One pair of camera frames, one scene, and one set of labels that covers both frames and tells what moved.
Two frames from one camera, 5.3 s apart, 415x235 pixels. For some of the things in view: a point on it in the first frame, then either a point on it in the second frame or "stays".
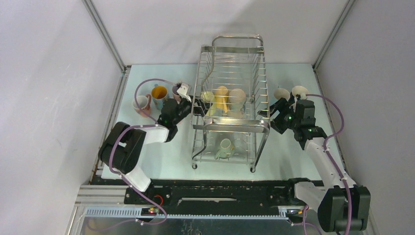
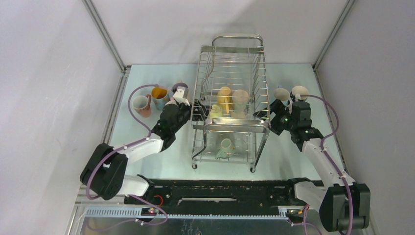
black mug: x=298 y=89 stays
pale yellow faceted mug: x=208 y=97 -> x=217 y=111
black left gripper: x=202 y=107 stays
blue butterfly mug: x=159 y=93 stays
